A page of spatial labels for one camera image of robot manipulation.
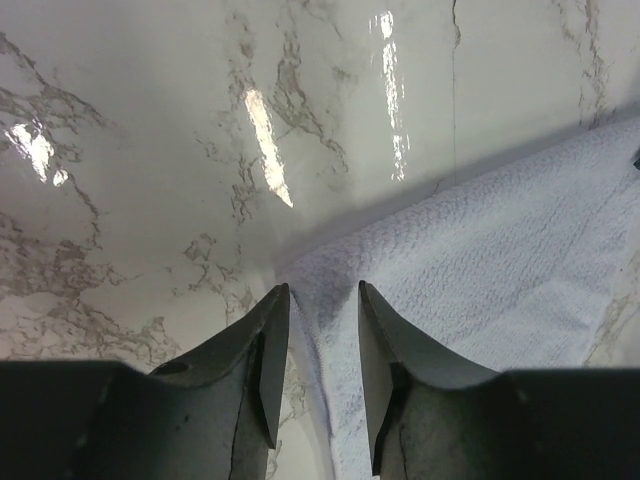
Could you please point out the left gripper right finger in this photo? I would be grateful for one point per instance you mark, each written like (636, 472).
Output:
(433, 414)

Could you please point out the light blue towel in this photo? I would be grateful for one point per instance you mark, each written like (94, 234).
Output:
(514, 268)

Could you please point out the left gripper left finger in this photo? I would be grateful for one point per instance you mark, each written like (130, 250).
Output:
(210, 413)

